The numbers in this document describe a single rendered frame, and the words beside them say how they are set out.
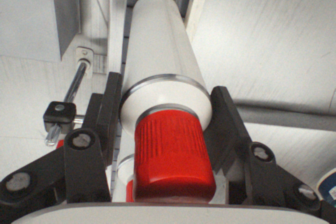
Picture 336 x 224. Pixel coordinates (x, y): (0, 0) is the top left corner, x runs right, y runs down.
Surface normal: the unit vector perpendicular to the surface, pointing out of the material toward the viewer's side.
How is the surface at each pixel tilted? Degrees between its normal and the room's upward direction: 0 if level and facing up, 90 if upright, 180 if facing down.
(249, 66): 0
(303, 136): 0
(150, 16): 90
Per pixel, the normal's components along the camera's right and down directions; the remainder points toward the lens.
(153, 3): -0.12, -0.76
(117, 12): 0.07, 0.64
